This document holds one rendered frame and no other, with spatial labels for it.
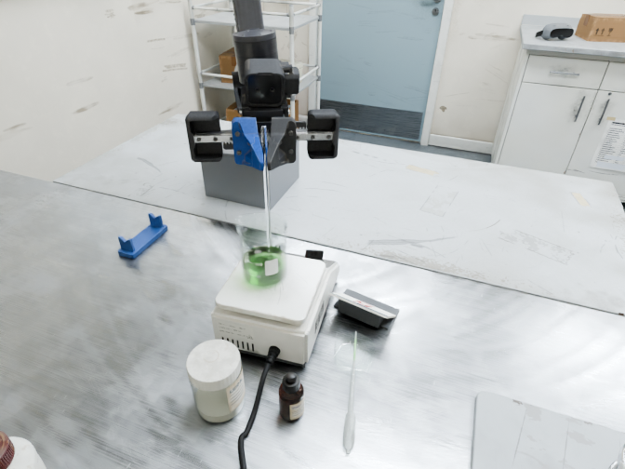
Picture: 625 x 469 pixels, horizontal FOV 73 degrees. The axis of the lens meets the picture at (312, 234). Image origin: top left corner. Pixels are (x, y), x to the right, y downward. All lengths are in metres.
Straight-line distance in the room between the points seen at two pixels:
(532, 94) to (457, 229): 2.05
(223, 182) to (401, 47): 2.66
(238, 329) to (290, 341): 0.07
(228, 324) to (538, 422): 0.38
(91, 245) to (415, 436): 0.63
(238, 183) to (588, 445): 0.69
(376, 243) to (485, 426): 0.37
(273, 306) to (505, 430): 0.30
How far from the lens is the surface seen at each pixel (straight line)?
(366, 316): 0.62
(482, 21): 3.36
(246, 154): 0.54
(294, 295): 0.55
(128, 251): 0.80
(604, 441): 0.62
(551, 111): 2.90
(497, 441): 0.56
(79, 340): 0.69
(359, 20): 3.46
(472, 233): 0.87
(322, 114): 0.54
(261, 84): 0.54
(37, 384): 0.66
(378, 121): 3.59
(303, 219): 0.85
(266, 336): 0.55
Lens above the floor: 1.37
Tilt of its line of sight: 35 degrees down
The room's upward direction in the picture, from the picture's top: 1 degrees clockwise
